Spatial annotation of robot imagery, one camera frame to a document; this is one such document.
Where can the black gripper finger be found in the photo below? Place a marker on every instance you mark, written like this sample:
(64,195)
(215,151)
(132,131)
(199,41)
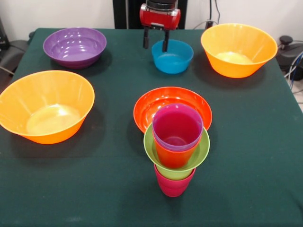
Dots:
(165,41)
(146,37)

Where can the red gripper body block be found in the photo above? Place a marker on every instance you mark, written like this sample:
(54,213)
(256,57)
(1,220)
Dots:
(161,20)

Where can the blue plastic bowl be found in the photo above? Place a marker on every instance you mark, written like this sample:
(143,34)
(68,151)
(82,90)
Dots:
(172,61)

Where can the red plastic bowl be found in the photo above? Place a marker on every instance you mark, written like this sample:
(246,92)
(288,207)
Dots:
(146,106)

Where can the purple plastic cup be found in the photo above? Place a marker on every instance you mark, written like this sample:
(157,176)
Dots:
(177,127)

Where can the green plastic bowl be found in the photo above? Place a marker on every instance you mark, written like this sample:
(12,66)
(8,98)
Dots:
(203,151)

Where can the red plastic cup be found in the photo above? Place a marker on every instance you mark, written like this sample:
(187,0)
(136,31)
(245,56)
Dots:
(172,158)

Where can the green plastic cup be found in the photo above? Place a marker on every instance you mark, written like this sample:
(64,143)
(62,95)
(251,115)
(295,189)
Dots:
(175,175)

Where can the pink plastic cup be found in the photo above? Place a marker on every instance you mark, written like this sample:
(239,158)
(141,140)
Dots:
(175,186)

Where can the purple plastic bowl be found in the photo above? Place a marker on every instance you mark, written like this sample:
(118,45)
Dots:
(74,52)

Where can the large orange plastic bowl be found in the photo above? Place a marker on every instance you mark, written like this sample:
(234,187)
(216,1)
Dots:
(45,106)
(239,47)

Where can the dark green table cloth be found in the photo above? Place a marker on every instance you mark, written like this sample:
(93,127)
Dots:
(71,189)

